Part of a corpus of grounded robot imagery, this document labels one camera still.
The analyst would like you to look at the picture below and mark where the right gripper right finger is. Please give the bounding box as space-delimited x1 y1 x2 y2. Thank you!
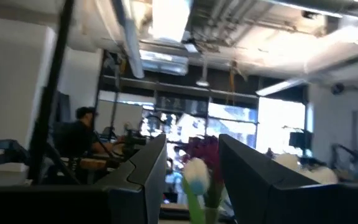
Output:
219 134 318 224

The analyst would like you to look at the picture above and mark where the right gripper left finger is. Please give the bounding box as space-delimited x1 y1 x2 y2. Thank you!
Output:
96 134 168 224

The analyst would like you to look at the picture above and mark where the magenta artificial flower bunch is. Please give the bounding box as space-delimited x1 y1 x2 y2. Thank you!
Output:
194 136 228 187
181 142 204 166

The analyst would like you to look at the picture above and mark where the white artificial tulip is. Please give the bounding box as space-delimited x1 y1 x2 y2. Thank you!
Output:
181 157 211 224

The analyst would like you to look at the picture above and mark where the clear glass vase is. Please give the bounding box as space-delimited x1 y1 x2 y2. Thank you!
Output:
202 186 228 224

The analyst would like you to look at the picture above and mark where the person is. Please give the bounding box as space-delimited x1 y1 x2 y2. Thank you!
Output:
52 106 119 160

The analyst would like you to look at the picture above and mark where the ceiling strip light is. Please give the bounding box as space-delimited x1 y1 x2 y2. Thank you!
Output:
254 77 307 97

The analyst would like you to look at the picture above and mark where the white ceiling pipe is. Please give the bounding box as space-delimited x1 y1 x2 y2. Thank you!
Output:
112 0 145 79

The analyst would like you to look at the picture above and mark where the bright ceiling light panel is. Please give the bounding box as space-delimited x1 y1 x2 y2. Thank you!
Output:
150 0 194 44

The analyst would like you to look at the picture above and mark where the black ceiling-hung camera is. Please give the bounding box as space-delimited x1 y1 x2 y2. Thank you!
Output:
330 82 345 96

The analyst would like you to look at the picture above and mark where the black vertical post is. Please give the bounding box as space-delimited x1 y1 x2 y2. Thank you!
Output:
28 0 76 185

